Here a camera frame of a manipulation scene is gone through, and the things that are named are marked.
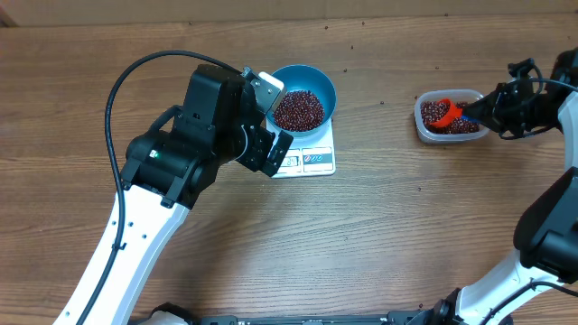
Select red scoop blue handle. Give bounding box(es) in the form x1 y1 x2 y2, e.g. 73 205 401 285
431 98 465 128

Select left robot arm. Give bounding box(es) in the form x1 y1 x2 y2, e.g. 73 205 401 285
56 64 293 324

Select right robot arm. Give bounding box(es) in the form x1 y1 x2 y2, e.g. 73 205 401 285
410 50 577 324

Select white digital kitchen scale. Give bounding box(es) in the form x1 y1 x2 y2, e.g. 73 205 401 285
274 121 337 179

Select red beans in bowl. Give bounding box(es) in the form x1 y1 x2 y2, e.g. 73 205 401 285
273 90 325 132

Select blue bowl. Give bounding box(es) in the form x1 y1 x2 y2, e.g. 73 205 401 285
266 64 338 133

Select clear plastic bean container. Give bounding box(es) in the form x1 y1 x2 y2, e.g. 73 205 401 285
414 89 489 144

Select red beans in container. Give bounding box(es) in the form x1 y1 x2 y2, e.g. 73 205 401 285
420 101 480 135

